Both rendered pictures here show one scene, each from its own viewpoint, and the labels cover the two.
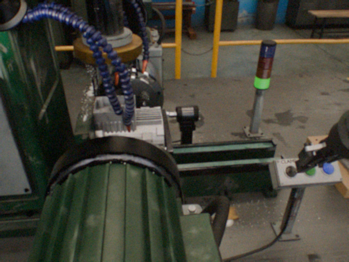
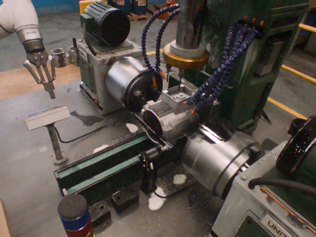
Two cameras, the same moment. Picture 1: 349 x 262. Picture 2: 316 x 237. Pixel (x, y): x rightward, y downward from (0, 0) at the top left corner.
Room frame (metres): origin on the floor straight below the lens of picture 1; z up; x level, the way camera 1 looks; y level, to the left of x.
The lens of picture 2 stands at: (1.50, -0.36, 1.68)
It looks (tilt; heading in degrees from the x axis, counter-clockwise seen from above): 39 degrees down; 147
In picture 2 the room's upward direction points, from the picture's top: 5 degrees clockwise
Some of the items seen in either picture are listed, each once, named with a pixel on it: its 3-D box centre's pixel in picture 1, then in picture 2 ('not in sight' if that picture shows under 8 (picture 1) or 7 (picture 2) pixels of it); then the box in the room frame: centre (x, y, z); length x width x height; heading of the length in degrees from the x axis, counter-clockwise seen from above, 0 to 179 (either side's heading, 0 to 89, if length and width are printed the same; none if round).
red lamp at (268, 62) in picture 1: (265, 60); (77, 222); (1.19, -0.36, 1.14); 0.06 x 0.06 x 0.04
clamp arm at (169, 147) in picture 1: (166, 131); (152, 131); (0.87, 0.03, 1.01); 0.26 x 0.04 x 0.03; 7
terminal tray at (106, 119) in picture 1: (116, 114); (178, 99); (0.82, 0.18, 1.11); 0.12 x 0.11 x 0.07; 97
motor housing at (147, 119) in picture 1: (131, 138); (170, 119); (0.82, 0.14, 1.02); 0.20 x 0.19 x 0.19; 97
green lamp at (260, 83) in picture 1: (262, 81); not in sight; (1.19, -0.36, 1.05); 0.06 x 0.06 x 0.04
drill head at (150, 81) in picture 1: (130, 86); (227, 162); (1.15, 0.18, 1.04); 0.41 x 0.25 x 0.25; 7
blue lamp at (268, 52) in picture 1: (267, 49); (74, 212); (1.19, -0.36, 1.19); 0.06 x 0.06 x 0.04
